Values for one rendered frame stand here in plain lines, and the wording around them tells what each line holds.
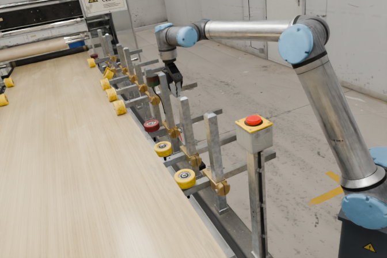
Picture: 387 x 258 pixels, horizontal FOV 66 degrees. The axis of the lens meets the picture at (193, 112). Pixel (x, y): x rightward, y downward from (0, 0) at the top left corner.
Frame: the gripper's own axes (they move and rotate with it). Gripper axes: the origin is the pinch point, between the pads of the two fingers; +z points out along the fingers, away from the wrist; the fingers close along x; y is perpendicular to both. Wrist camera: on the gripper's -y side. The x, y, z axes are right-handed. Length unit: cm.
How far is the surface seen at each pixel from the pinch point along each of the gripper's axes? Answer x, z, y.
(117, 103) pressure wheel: 28.7, 3.3, 21.3
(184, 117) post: 9.0, -3.1, -32.2
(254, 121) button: 8, -23, -83
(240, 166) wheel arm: -4, 16, -52
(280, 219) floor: -51, 101, -20
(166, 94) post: 7.8, -5.3, -7.2
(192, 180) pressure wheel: 18, 11, -55
